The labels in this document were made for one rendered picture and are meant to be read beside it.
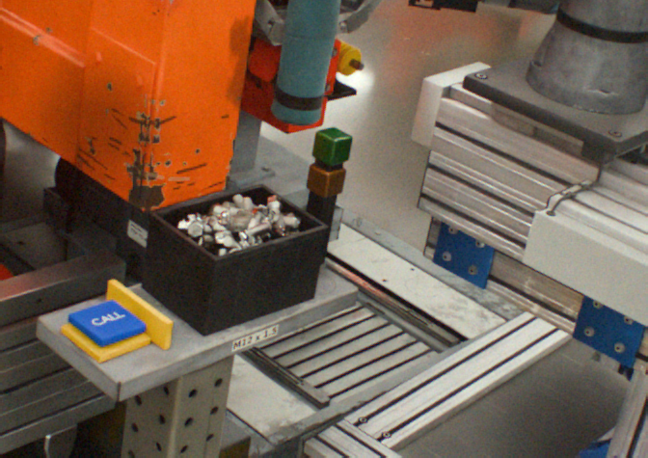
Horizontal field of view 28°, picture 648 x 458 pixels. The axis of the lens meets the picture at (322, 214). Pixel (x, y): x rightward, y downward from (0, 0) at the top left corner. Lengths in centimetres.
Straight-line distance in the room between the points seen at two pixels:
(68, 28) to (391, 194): 147
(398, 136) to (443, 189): 181
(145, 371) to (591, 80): 64
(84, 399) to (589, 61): 94
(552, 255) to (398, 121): 215
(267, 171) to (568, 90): 115
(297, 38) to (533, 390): 70
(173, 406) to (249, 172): 97
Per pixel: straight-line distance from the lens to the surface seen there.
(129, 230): 214
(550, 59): 159
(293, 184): 261
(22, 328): 185
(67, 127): 188
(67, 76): 185
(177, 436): 175
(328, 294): 179
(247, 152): 259
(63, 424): 201
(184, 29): 169
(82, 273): 188
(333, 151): 175
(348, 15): 241
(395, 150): 343
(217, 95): 177
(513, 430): 204
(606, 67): 158
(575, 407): 214
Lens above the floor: 135
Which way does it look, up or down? 27 degrees down
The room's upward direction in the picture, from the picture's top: 11 degrees clockwise
